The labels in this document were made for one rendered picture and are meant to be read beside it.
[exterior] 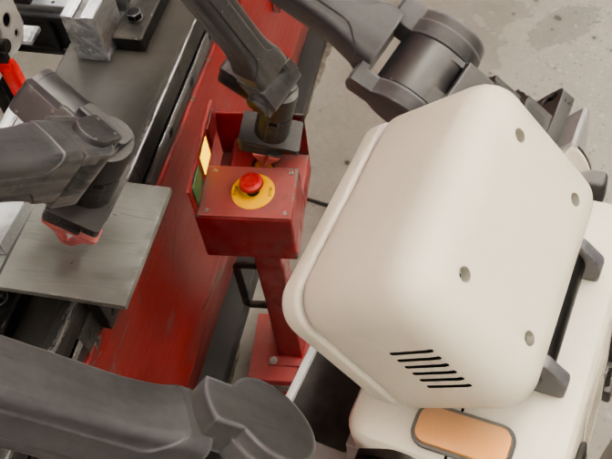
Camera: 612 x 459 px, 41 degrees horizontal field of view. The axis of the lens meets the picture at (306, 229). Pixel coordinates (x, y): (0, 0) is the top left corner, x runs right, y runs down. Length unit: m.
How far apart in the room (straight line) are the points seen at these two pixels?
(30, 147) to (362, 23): 0.33
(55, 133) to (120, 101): 0.62
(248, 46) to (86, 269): 0.36
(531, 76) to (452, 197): 2.08
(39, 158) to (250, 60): 0.47
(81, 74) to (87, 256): 0.49
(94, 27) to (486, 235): 0.98
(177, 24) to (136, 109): 0.21
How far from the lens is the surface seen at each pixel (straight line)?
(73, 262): 1.04
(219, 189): 1.34
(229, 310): 2.06
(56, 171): 0.75
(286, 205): 1.30
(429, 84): 0.78
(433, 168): 0.56
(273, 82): 1.19
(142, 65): 1.43
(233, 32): 1.09
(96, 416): 0.52
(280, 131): 1.31
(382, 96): 0.78
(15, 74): 1.11
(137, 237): 1.04
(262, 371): 1.89
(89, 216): 0.94
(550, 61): 2.66
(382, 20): 0.81
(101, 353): 1.28
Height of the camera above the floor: 1.82
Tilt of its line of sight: 55 degrees down
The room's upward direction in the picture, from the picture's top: 9 degrees counter-clockwise
